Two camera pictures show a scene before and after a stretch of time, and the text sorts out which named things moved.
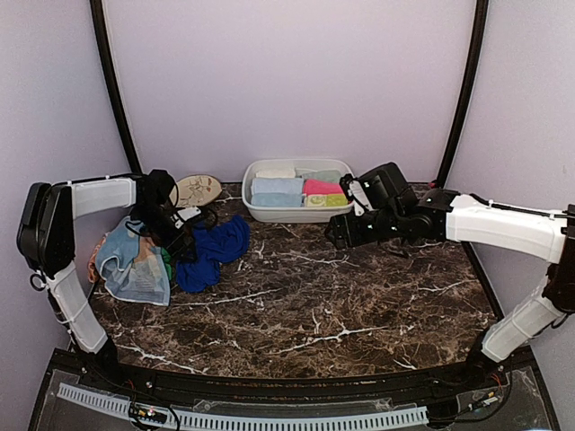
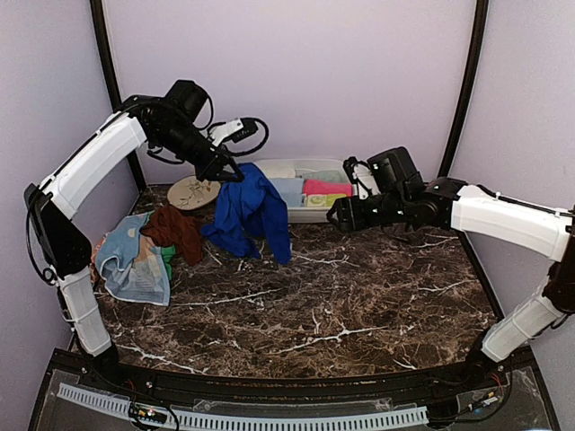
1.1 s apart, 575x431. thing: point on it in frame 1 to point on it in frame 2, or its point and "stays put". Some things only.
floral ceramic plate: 196,191 stays put
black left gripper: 180,247 to 212,170
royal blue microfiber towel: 215,243 to 250,215
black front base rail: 481,375 stays put
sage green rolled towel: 326,175 stays put
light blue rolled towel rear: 278,185 stays put
